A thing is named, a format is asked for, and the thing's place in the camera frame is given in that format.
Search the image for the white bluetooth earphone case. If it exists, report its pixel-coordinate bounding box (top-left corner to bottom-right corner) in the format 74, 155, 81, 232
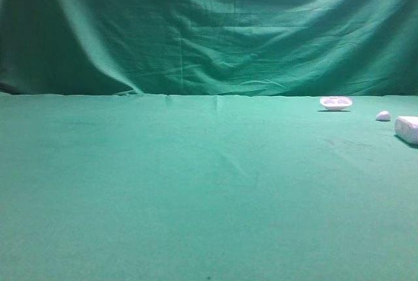
394, 116, 418, 145

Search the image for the white earphone tray insert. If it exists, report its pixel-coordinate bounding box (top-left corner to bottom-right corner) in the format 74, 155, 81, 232
319, 96, 353, 111

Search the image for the green backdrop curtain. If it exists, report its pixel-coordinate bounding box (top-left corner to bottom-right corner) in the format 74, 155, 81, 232
1, 0, 417, 96

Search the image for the green table cloth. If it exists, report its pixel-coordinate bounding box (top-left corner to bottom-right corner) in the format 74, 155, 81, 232
1, 95, 417, 280

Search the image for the small white earbud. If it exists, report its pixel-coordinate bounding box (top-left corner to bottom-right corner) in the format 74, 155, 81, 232
376, 110, 391, 122

